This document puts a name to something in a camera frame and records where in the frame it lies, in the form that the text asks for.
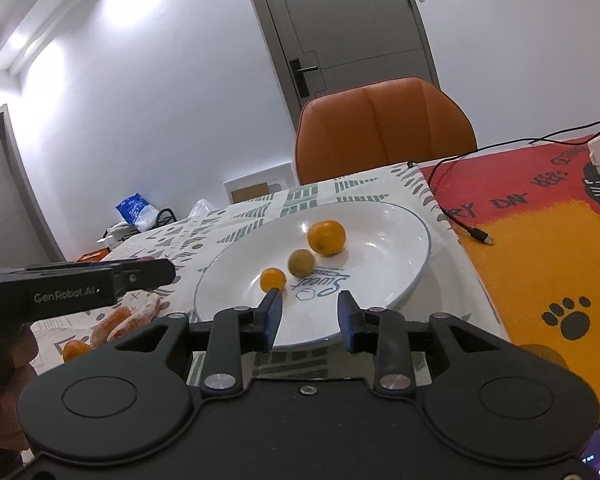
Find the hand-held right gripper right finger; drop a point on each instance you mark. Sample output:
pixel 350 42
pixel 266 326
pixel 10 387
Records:
pixel 347 325

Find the black metal rack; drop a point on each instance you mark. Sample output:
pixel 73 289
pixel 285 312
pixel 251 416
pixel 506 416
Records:
pixel 166 215

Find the white foam packaging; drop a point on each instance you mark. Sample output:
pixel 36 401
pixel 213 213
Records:
pixel 255 177

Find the brown cardboard sheet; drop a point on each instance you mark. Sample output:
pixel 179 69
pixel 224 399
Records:
pixel 250 194

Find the person's left hand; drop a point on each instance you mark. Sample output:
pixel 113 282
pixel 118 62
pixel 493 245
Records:
pixel 15 385

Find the red and orange printed mat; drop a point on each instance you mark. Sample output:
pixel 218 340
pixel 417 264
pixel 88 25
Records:
pixel 530 260

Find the grey side door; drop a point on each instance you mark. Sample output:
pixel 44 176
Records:
pixel 5 200

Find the small orange kumquat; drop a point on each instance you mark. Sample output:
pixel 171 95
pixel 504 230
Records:
pixel 75 350
pixel 272 279

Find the clear plastic bag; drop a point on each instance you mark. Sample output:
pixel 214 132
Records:
pixel 201 207

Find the large orange tangerine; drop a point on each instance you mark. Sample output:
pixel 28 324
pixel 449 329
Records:
pixel 326 237

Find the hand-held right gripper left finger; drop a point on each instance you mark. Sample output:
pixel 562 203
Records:
pixel 272 320

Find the green-brown round fruit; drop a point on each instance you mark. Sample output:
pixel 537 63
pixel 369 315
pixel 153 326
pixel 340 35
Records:
pixel 300 262

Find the bread roll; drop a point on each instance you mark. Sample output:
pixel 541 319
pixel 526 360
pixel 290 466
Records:
pixel 142 310
pixel 107 329

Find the white plate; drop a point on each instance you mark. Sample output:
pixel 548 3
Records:
pixel 380 255

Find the blue plastic bag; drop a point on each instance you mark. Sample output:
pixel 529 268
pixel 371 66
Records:
pixel 135 210

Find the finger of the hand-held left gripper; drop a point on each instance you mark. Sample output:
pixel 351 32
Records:
pixel 150 272

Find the orange box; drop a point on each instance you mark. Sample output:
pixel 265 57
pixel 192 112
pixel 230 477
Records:
pixel 90 256

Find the orange leather chair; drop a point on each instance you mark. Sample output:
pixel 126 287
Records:
pixel 380 130

